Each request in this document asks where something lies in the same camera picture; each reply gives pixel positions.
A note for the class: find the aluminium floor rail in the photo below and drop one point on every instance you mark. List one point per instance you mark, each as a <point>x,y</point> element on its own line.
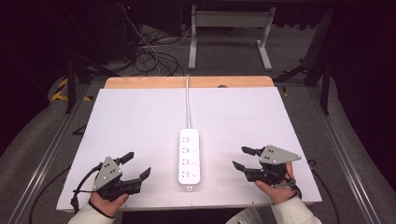
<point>46,161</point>
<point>342,155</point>

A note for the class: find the wooden table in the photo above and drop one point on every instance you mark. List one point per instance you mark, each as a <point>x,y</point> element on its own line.
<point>149,82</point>

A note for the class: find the person's left hand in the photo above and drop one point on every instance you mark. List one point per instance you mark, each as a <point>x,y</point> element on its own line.
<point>107,205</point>

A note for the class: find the black metal stand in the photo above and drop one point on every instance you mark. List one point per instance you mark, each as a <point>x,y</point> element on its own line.
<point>325,81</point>
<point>71,81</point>

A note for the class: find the person's light trouser leg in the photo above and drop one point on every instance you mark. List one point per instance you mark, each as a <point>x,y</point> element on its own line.
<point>249,217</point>

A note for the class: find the white power strip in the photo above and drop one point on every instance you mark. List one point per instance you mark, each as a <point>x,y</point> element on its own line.
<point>189,155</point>

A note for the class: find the black equipment cabinet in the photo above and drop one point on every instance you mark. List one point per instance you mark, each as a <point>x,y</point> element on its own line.
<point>120,31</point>

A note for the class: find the person's right hand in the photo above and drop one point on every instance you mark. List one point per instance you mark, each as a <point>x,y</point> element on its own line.
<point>280,194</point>

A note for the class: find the yellow black hazard tape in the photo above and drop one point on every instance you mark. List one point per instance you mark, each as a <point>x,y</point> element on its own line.
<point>60,90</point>

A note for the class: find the white metal desk frame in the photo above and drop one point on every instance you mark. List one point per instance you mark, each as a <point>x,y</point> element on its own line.
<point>230,19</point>

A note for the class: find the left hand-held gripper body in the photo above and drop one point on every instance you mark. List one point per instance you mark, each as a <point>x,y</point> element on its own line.
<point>107,174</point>

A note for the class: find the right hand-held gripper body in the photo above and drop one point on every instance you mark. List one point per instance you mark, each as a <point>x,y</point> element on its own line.
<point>275,155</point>

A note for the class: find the white table cover board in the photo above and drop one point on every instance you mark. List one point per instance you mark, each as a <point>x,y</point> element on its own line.
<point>140,124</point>

